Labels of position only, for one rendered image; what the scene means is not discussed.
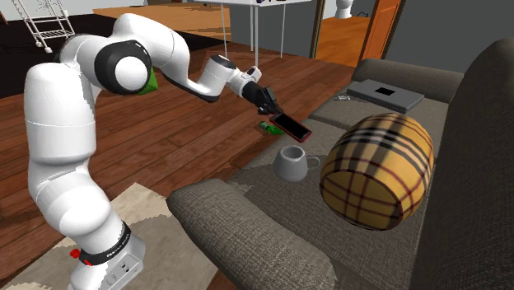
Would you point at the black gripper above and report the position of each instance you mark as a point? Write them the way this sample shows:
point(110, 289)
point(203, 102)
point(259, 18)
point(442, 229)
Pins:
point(254, 93)

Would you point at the red framed black phone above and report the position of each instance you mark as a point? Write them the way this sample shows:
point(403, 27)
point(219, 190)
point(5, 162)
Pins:
point(292, 127)

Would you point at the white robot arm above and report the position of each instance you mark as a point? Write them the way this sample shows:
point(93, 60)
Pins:
point(60, 132)

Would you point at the green bottle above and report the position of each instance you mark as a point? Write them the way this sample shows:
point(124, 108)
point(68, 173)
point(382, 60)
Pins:
point(271, 128)

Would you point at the grey mug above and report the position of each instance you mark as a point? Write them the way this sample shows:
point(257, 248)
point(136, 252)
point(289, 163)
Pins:
point(291, 164)

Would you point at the small grey keys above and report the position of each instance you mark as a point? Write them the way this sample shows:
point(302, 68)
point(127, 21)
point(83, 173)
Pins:
point(341, 97)

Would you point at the white table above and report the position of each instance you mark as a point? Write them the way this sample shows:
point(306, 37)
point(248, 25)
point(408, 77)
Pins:
point(257, 24)

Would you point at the green box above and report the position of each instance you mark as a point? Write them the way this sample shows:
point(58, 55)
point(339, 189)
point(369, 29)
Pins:
point(150, 85)

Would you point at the yellow plaid round cushion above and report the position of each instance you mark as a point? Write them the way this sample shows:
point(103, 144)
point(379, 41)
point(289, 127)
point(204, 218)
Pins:
point(373, 172)

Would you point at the grey laptop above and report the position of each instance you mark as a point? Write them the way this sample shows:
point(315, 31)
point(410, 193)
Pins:
point(395, 98)

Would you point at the orange door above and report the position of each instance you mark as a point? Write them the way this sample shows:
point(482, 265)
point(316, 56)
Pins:
point(381, 28)

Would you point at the beige rug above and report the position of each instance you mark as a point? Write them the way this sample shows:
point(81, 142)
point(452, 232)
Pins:
point(172, 257)

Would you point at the grey brown sofa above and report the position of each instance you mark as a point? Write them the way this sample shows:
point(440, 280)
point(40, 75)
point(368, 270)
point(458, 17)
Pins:
point(462, 180)

